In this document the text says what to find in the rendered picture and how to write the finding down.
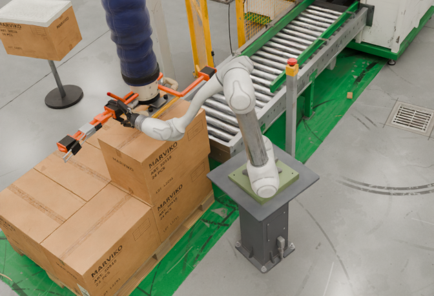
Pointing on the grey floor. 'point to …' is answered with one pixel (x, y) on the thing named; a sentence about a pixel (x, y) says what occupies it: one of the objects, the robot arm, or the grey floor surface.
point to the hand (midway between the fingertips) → (113, 110)
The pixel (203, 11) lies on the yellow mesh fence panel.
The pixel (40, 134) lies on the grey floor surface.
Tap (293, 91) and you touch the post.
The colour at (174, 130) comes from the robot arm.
